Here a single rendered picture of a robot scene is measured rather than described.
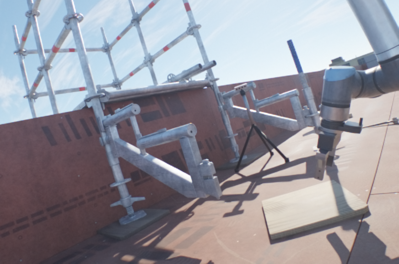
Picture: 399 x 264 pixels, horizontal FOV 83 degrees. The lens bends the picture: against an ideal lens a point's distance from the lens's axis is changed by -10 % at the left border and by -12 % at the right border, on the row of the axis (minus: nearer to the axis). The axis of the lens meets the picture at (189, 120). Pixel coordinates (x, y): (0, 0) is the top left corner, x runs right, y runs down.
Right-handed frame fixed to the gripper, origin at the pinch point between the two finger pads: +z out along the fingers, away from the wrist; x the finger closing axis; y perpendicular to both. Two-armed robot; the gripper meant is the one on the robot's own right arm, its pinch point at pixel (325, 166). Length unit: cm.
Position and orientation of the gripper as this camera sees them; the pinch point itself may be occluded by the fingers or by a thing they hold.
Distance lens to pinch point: 95.7
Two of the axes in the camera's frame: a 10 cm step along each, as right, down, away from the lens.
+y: -7.3, -1.9, 6.5
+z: 0.0, 9.6, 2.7
